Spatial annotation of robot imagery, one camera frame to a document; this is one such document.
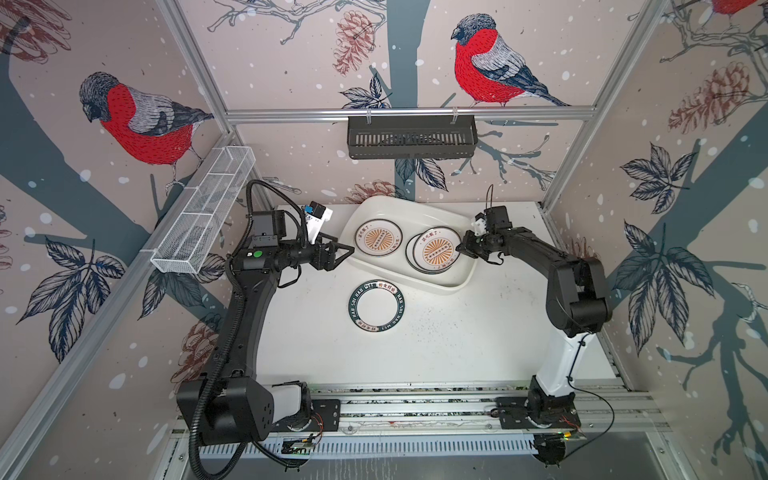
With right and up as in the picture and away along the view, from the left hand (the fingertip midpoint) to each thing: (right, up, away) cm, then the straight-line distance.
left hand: (340, 244), depth 73 cm
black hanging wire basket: (+20, +37, +33) cm, 53 cm away
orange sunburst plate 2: (+28, -3, +30) cm, 41 cm away
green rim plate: (+8, -20, +20) cm, 30 cm away
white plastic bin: (+21, +10, +42) cm, 48 cm away
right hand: (+35, -3, +25) cm, 43 cm away
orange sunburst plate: (+8, +1, +37) cm, 38 cm away
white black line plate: (+19, -5, +31) cm, 37 cm away
